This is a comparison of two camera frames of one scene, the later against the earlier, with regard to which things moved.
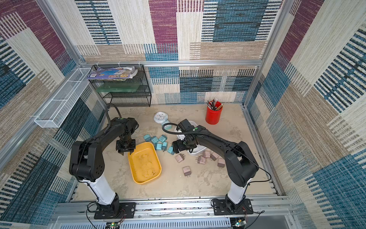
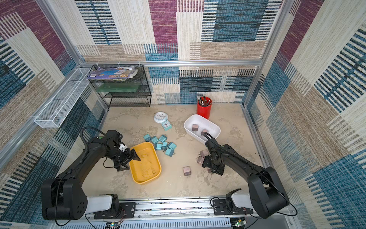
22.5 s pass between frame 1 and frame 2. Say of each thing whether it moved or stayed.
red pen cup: moved
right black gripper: moved
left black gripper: moved
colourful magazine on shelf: stayed
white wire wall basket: stayed
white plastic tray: moved
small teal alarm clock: stayed
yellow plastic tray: stayed
